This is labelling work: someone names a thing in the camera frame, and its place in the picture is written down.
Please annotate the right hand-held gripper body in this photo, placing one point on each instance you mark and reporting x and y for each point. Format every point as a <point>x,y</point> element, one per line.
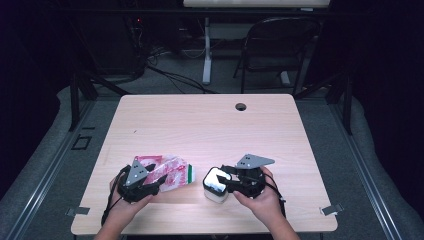
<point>253,181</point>

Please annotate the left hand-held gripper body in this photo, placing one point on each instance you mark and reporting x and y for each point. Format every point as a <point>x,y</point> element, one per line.
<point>136,173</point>

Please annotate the pink printed clear plastic bag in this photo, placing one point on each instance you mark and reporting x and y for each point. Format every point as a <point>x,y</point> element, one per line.
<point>173,173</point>

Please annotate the person's right hand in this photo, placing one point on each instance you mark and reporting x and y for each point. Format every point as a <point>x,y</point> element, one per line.
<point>266,206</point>

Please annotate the person's left hand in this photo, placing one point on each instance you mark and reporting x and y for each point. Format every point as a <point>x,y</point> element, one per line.
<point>126,208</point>

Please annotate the white desk leg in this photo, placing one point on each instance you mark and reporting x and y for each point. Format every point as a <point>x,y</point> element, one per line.
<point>207,66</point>

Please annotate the dark equipment with red light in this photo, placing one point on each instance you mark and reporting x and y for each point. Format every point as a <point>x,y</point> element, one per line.
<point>116,46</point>

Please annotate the black folding chair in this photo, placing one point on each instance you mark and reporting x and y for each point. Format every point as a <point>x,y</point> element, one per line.
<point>280,36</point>

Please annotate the metal table bracket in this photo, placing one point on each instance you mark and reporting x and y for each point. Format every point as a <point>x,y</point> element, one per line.
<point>331,209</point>
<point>78,211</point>

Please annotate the metal floor rail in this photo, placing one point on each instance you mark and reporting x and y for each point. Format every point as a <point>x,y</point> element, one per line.
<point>366,176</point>
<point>43,186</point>

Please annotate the black stand frame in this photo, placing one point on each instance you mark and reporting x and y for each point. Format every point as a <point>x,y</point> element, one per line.
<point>347,106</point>
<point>75,100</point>

